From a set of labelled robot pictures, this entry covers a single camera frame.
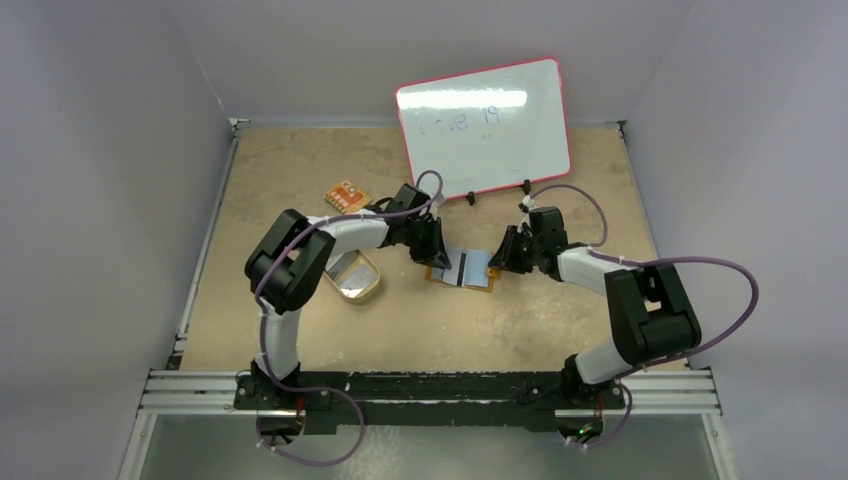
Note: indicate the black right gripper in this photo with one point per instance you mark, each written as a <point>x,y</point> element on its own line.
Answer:
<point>511,249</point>

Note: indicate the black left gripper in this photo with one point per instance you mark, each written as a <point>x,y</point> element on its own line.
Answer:
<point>433,254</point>

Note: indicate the yellow leather card holder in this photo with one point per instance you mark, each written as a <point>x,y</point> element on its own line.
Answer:
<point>469,269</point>

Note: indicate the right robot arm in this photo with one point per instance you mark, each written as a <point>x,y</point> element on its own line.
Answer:
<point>651,316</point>

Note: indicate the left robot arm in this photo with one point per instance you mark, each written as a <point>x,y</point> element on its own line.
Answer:
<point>287,265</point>

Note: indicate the beige oval card tray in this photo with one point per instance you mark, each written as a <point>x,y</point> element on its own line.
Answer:
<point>368,293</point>

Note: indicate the pink framed whiteboard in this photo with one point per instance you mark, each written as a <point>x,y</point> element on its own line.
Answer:
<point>485,130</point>

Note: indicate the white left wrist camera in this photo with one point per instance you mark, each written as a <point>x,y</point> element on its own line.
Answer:
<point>436,202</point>

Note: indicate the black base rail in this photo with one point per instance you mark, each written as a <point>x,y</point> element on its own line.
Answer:
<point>537,401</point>

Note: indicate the aluminium frame rails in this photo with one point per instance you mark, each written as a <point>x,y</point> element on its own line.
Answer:
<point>189,429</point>

